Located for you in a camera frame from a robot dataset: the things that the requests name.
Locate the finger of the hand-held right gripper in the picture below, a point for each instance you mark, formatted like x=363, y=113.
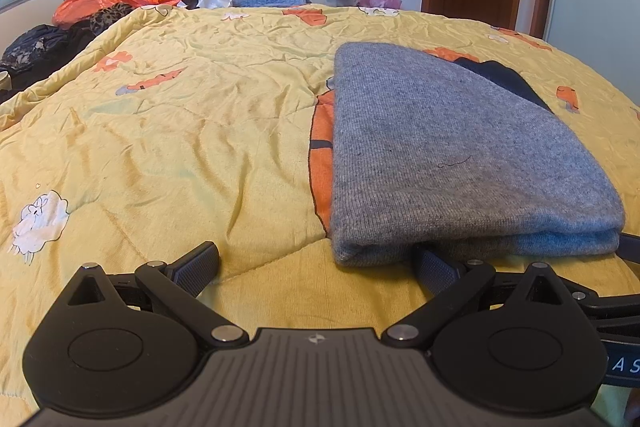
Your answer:
x=631, y=249
x=617, y=313

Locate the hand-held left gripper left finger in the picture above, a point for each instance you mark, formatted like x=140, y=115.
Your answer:
x=197, y=268

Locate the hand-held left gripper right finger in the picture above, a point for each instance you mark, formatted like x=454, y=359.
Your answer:
x=434, y=272

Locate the grey sweater with navy sleeves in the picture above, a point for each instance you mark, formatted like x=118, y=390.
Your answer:
x=450, y=147

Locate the yellow carrot print quilt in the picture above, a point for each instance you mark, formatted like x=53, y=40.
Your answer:
x=175, y=132

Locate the leopard print cloth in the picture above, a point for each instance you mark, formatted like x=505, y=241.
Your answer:
x=107, y=19

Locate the dark patterned cloth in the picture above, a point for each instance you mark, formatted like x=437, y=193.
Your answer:
x=35, y=47

